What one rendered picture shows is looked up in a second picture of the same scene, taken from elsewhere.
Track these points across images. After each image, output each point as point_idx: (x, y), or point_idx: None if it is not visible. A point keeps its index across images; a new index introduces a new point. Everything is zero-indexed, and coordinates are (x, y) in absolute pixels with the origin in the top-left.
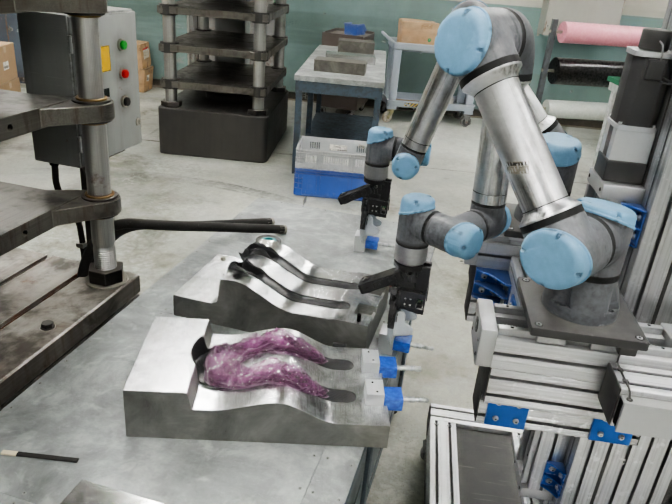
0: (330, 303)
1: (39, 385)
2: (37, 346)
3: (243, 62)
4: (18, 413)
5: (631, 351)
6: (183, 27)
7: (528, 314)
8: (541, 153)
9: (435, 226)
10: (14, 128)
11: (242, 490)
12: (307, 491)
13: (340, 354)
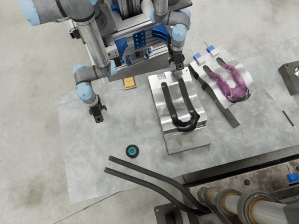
0: (180, 86)
1: (272, 148)
2: (257, 173)
3: None
4: (284, 141)
5: None
6: None
7: (185, 6)
8: None
9: (187, 23)
10: (289, 198)
11: (258, 70)
12: (247, 58)
13: (201, 71)
